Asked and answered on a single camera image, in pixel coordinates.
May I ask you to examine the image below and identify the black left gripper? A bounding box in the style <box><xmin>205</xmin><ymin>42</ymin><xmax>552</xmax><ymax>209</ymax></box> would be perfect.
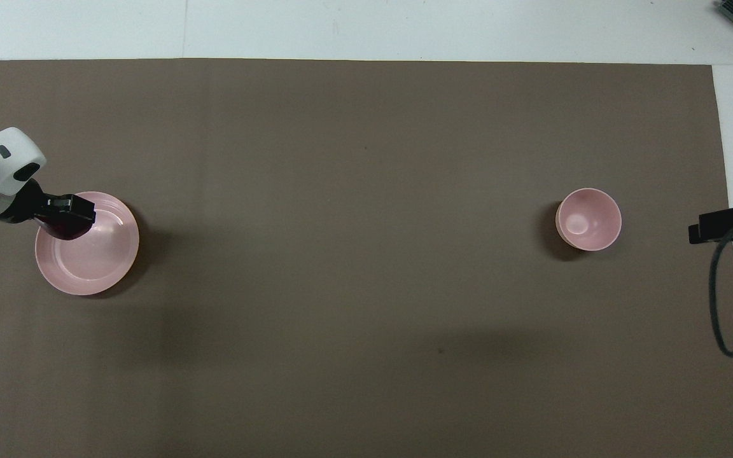
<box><xmin>0</xmin><ymin>180</ymin><xmax>96</xmax><ymax>223</ymax></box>

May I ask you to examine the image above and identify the red apple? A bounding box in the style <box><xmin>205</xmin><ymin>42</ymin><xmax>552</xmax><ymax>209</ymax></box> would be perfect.
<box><xmin>38</xmin><ymin>216</ymin><xmax>94</xmax><ymax>241</ymax></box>

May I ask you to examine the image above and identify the pink plate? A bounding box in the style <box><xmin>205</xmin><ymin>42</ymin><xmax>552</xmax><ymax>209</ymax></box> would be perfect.
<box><xmin>35</xmin><ymin>191</ymin><xmax>140</xmax><ymax>296</ymax></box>

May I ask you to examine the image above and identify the pink bowl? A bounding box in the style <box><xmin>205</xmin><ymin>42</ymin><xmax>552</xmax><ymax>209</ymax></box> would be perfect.
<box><xmin>555</xmin><ymin>188</ymin><xmax>622</xmax><ymax>252</ymax></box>

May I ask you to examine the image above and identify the brown table mat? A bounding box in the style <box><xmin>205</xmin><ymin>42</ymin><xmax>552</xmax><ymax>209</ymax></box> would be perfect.
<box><xmin>0</xmin><ymin>59</ymin><xmax>733</xmax><ymax>458</ymax></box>

